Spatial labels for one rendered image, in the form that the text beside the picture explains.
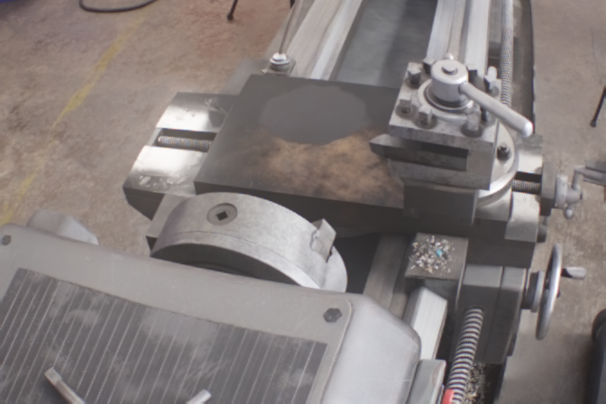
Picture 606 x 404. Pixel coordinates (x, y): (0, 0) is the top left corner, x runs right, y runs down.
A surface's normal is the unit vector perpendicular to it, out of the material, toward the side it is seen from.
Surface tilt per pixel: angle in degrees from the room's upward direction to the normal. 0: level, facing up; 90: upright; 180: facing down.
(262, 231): 21
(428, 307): 36
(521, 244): 90
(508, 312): 90
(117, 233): 0
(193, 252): 90
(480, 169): 0
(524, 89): 0
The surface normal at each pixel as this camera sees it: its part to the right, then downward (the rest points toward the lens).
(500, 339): -0.27, 0.68
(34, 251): -0.09, -0.72
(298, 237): 0.52, -0.49
